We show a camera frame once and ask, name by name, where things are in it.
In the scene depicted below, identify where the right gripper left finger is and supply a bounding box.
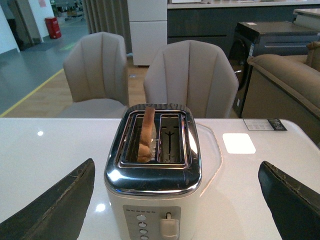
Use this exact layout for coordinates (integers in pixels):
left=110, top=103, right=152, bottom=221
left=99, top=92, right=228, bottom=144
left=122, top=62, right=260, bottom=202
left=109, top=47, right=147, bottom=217
left=0, top=158, right=96, bottom=240

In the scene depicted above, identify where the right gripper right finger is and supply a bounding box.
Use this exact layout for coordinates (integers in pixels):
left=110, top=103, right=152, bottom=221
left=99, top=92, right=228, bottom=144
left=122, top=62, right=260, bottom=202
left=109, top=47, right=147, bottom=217
left=258, top=161, right=320, bottom=240

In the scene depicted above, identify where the slice of brown bread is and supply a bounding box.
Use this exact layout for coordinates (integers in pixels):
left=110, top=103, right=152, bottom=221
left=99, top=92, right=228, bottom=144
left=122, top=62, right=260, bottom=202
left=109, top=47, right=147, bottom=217
left=137, top=106, right=155, bottom=163

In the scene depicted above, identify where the label sticker on table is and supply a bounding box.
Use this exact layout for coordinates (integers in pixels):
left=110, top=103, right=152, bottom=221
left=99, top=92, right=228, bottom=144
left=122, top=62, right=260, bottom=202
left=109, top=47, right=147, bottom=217
left=243, top=118, right=287, bottom=131

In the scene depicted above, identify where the white chrome two-slot toaster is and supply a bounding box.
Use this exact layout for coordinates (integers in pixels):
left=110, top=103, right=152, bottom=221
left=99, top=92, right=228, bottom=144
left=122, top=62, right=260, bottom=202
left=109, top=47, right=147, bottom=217
left=104, top=103, right=203, bottom=240

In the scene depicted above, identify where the beige sofa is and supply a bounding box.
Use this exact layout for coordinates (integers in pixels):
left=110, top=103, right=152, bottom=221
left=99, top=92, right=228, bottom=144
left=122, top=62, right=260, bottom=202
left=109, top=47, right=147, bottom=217
left=242, top=41, right=320, bottom=145

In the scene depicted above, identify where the beige upholstered chair left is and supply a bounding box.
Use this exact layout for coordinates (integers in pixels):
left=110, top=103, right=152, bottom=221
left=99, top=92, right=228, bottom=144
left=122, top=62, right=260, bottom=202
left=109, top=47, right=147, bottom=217
left=59, top=32, right=129, bottom=119

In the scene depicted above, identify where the beige upholstered chair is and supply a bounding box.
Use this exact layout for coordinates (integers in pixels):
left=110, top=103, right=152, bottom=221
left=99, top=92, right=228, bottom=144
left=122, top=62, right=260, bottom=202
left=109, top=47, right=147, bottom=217
left=59, top=32, right=129, bottom=119
left=143, top=40, right=239, bottom=119

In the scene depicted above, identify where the beige upholstered chair right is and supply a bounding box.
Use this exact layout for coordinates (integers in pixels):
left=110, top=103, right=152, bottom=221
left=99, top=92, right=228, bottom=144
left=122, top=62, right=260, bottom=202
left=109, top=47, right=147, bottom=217
left=143, top=40, right=239, bottom=119

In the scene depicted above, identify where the black washing machine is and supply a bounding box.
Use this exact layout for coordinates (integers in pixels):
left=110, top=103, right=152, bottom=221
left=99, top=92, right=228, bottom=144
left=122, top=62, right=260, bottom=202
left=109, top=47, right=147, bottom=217
left=228, top=21, right=320, bottom=117

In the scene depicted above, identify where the red box on floor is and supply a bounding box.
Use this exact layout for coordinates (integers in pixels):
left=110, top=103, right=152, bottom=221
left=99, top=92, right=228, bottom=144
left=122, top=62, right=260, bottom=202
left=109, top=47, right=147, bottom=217
left=45, top=17, right=62, bottom=39

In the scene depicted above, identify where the dark kitchen counter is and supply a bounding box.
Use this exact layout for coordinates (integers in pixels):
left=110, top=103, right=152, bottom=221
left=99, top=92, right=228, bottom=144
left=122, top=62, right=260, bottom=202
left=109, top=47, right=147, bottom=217
left=167, top=0, right=320, bottom=53

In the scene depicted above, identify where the white cabinet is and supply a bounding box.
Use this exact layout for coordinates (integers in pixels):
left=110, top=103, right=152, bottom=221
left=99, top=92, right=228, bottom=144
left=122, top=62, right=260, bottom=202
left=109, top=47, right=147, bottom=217
left=127, top=0, right=167, bottom=66

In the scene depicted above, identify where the white toaster power cable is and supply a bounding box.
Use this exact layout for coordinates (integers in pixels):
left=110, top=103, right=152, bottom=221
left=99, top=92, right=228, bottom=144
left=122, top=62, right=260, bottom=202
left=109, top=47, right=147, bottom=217
left=195, top=122, right=223, bottom=196

